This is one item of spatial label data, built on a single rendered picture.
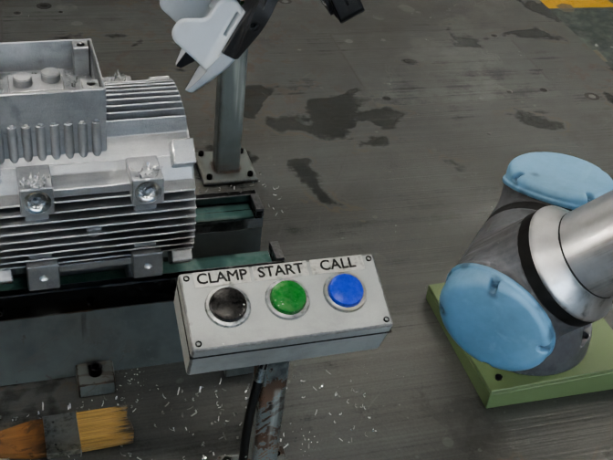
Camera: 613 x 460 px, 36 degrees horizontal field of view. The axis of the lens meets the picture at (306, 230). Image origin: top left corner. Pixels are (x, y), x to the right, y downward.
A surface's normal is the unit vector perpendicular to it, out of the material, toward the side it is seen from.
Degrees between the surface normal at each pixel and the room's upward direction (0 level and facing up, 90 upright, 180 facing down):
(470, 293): 97
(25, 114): 90
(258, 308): 21
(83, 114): 90
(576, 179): 8
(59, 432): 0
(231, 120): 90
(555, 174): 8
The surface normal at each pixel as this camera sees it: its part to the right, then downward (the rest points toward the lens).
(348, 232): 0.11, -0.79
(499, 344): -0.55, 0.56
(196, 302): 0.20, -0.51
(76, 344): 0.28, 0.61
